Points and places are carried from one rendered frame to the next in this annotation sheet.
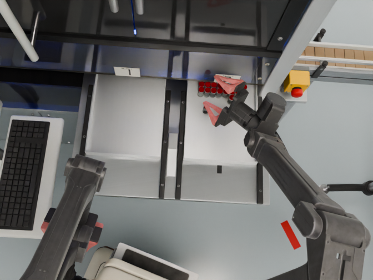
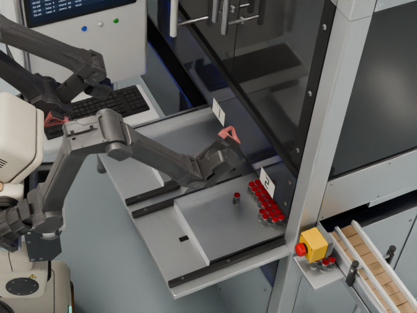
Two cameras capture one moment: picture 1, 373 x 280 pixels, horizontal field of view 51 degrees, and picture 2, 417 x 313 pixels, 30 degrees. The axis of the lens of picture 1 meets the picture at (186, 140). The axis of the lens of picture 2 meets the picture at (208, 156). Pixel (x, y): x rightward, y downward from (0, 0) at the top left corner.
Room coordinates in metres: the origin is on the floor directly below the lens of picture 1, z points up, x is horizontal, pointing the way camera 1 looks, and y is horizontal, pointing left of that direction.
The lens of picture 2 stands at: (-0.15, -1.49, 2.88)
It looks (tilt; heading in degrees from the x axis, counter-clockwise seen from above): 48 degrees down; 68
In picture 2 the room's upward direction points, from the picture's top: 5 degrees clockwise
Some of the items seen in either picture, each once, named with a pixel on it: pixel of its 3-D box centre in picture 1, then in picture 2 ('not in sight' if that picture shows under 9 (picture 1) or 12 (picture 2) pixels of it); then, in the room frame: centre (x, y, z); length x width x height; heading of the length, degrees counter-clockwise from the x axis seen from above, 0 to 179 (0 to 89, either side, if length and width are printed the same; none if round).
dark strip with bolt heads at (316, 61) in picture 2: (293, 13); (303, 121); (0.65, -0.20, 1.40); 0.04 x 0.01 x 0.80; 98
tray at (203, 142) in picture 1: (221, 116); (238, 215); (0.54, -0.11, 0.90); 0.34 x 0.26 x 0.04; 8
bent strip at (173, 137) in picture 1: (172, 154); (171, 190); (0.36, 0.04, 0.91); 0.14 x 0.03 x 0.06; 8
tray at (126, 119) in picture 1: (127, 110); (193, 144); (0.50, 0.23, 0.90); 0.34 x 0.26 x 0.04; 8
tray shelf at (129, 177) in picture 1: (173, 134); (195, 190); (0.45, 0.05, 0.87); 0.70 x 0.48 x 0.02; 98
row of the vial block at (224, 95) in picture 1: (222, 93); (262, 205); (0.63, -0.10, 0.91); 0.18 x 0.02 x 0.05; 98
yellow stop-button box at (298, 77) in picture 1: (296, 79); (314, 244); (0.69, -0.34, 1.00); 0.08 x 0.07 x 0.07; 8
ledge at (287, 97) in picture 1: (289, 84); (322, 266); (0.74, -0.35, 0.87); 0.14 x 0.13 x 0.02; 8
